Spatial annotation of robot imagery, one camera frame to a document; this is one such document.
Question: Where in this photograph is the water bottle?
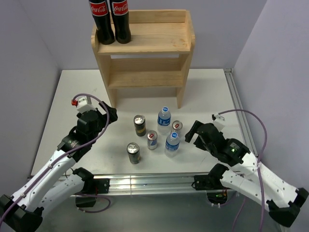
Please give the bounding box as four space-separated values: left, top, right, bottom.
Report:
165 132 180 158
157 107 171 135

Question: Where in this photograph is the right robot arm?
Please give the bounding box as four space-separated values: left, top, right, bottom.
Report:
185 121 309 228

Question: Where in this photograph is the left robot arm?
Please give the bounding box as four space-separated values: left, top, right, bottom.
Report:
0 101 118 232

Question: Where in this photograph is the wooden two-tier shelf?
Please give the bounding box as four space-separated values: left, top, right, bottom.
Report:
91 9 196 108

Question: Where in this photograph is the silver blue can right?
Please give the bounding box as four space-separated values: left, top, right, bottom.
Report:
171 120 183 137

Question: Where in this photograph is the silver blue can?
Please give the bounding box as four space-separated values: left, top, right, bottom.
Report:
147 130 158 150
171 120 183 137

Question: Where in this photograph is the black can far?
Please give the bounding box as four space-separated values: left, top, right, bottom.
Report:
133 115 146 137

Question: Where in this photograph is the black can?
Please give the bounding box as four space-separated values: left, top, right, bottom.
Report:
133 115 146 137
126 142 141 164

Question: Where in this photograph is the silver blue can centre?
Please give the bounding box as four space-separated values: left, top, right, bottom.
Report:
147 130 158 150

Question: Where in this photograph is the black can near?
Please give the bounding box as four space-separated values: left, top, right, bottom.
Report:
126 142 141 164

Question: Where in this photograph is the left cola bottle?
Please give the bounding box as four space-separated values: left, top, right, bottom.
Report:
89 0 115 44

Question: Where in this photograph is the cola bottle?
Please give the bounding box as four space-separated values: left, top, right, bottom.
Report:
109 0 131 44
89 0 115 44

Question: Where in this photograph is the right cola bottle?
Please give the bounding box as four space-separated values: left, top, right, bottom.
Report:
109 0 131 44

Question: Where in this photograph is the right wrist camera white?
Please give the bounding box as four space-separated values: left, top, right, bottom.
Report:
211 114 226 131

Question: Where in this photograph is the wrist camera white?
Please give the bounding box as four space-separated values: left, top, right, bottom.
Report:
211 114 226 131
71 96 96 114

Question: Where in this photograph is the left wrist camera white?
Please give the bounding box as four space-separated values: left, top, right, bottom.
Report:
71 96 96 114

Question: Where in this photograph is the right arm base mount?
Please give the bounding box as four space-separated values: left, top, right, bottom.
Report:
191 174 237 208

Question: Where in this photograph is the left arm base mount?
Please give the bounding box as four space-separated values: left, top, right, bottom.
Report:
75 178 112 214

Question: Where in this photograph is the aluminium rail front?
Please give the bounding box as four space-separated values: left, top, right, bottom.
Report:
94 173 207 196

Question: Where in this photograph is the aluminium rail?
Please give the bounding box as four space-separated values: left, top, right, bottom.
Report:
224 69 257 155
94 173 207 196

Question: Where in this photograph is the aluminium rail right side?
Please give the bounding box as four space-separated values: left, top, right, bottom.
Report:
224 69 257 155

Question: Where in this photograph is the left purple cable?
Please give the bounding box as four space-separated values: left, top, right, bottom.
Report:
0 93 111 223

